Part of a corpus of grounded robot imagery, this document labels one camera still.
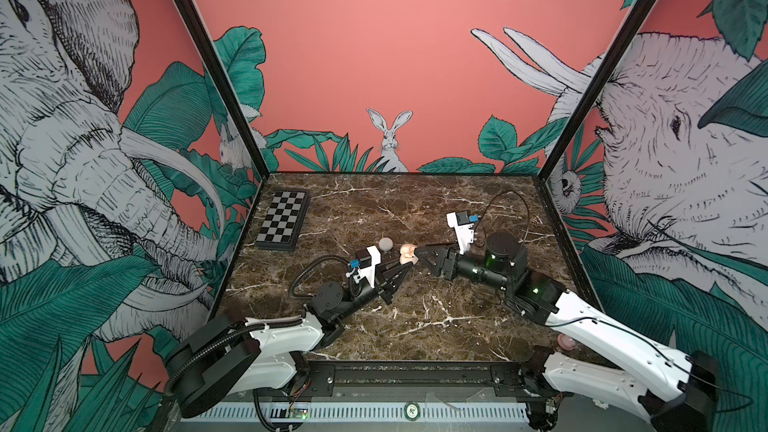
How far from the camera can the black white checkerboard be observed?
0.99 metres

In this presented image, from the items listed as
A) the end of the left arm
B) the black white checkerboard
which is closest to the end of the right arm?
the end of the left arm

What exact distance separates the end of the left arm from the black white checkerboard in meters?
0.46

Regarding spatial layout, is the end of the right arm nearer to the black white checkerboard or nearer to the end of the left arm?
the end of the left arm

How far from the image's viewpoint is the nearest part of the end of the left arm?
64 cm
